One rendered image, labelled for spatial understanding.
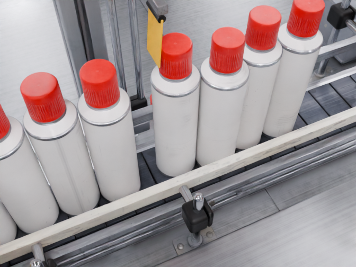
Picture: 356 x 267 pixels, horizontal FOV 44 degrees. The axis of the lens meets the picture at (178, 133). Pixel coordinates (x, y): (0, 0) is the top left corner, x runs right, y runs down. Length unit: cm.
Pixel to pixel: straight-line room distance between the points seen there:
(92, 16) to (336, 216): 37
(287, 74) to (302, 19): 7
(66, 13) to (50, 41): 34
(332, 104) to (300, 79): 16
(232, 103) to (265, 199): 20
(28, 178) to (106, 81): 13
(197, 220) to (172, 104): 13
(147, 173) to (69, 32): 20
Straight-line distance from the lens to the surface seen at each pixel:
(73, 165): 46
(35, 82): 41
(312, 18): 49
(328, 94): 69
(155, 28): 41
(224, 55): 43
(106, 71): 40
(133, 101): 57
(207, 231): 59
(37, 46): 84
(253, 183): 60
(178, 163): 54
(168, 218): 56
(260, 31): 46
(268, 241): 54
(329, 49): 64
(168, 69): 43
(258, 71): 48
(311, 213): 57
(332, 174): 67
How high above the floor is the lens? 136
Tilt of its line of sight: 53 degrees down
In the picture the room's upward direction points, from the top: straight up
